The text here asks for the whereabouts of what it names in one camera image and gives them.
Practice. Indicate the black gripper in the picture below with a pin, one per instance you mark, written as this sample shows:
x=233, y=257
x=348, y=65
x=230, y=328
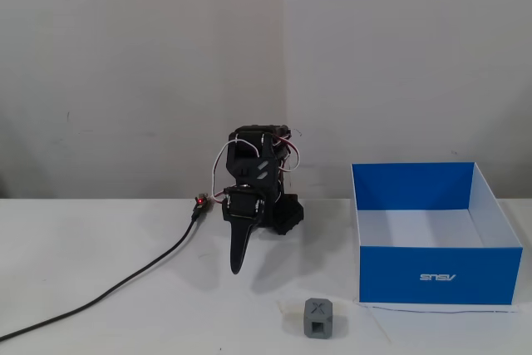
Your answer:
x=242, y=206

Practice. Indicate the gray block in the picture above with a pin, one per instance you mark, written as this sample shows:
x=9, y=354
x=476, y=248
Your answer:
x=319, y=319

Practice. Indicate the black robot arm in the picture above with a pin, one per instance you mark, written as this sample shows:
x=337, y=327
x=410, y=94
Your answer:
x=249, y=168

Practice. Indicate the blue cardboard box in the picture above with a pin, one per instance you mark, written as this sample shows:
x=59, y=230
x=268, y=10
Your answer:
x=432, y=276

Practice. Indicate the controller board with red light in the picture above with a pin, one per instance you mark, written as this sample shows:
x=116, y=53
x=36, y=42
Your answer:
x=201, y=200

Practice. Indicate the whitish tape piece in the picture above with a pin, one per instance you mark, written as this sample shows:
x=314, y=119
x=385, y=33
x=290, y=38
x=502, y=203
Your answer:
x=291, y=310

